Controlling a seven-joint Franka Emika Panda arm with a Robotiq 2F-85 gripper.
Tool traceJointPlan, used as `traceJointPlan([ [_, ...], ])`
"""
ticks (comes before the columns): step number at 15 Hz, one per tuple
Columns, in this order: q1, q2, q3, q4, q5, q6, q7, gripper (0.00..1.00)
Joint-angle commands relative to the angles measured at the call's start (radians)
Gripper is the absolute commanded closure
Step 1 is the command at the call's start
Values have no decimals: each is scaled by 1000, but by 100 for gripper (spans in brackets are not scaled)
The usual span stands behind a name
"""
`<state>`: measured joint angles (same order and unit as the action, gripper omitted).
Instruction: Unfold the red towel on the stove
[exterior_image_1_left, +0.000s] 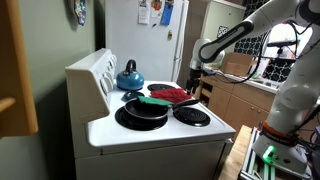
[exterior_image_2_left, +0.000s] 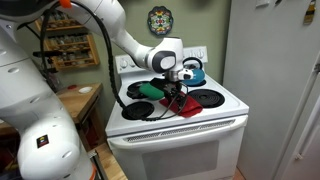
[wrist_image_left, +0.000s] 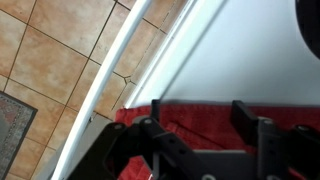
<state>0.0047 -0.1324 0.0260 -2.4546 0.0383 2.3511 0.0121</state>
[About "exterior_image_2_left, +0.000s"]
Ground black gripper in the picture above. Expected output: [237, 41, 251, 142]
[164, 80, 186, 103]

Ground red towel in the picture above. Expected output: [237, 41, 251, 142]
[158, 92, 204, 119]

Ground white electric stove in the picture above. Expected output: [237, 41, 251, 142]
[104, 45, 250, 180]

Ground green round pot holder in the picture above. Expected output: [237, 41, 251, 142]
[138, 82, 166, 101]

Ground blue kettle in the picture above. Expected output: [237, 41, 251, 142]
[182, 56, 207, 87]

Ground small white dish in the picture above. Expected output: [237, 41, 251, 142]
[78, 86, 94, 94]

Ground white refrigerator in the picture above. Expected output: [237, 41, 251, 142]
[222, 0, 320, 180]

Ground wooden robot platform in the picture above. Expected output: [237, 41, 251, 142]
[94, 143, 128, 180]

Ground wooden side table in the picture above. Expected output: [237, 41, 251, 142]
[54, 83, 104, 148]

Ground white paper note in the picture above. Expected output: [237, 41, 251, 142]
[255, 0, 270, 8]

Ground gold fridge magnet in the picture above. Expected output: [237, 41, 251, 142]
[303, 0, 317, 25]

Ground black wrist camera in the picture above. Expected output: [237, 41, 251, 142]
[149, 77, 169, 90]

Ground white oven door handle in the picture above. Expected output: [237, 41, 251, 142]
[107, 114, 249, 150]

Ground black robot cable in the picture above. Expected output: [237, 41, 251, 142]
[39, 1, 189, 122]

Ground colourful decorative wall plate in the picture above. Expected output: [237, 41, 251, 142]
[147, 5, 174, 37]

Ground black stereo camera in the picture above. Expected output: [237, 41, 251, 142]
[32, 49, 59, 58]

